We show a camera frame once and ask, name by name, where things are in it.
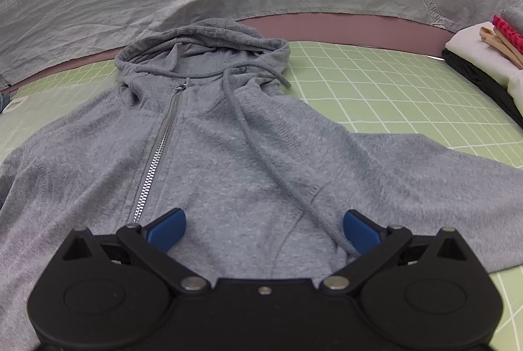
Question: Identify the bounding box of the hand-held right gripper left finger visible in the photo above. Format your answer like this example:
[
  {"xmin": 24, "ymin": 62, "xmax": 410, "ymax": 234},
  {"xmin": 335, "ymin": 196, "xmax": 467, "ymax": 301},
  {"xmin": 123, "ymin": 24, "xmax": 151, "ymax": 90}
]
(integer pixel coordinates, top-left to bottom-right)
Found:
[{"xmin": 60, "ymin": 208, "xmax": 208, "ymax": 292}]

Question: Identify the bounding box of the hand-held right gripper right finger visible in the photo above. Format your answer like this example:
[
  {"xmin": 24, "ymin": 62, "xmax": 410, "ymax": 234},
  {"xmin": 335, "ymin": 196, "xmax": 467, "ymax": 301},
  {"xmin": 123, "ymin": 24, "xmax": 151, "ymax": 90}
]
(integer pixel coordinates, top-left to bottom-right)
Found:
[{"xmin": 319, "ymin": 209, "xmax": 471, "ymax": 292}]

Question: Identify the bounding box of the grey zip hoodie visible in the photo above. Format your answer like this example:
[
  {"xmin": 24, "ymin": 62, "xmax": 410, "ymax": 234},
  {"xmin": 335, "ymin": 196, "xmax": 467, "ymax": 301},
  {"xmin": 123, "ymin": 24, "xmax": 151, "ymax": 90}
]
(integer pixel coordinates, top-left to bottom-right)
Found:
[{"xmin": 0, "ymin": 18, "xmax": 523, "ymax": 351}]

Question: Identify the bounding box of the stack of folded clothes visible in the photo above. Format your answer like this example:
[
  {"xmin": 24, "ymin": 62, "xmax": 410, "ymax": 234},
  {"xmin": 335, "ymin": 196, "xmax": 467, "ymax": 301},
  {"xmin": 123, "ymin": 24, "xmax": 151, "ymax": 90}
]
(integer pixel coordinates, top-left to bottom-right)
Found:
[{"xmin": 445, "ymin": 23, "xmax": 523, "ymax": 109}]

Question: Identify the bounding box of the green grid mat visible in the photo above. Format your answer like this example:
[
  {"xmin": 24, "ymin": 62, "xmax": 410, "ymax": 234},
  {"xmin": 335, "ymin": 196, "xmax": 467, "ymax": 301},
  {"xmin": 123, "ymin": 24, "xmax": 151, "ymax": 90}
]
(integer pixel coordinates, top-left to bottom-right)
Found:
[{"xmin": 0, "ymin": 41, "xmax": 523, "ymax": 351}]

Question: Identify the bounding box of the folded beige garment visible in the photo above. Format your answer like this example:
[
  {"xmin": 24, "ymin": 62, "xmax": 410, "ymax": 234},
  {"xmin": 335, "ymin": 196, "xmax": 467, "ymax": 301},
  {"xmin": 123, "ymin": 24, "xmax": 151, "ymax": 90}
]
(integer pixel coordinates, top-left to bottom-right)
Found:
[{"xmin": 479, "ymin": 25, "xmax": 523, "ymax": 70}]

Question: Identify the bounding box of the folded red checked garment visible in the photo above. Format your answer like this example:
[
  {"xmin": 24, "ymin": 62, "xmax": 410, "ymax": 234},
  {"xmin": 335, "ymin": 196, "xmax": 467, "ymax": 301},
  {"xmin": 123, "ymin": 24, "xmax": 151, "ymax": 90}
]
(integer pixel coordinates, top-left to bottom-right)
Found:
[{"xmin": 492, "ymin": 14, "xmax": 523, "ymax": 53}]

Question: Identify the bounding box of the folded grey garment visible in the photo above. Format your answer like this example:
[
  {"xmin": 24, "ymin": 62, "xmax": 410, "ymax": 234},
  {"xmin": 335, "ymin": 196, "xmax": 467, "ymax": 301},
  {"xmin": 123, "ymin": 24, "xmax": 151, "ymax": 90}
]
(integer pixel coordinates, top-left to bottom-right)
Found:
[{"xmin": 500, "ymin": 6, "xmax": 523, "ymax": 37}]

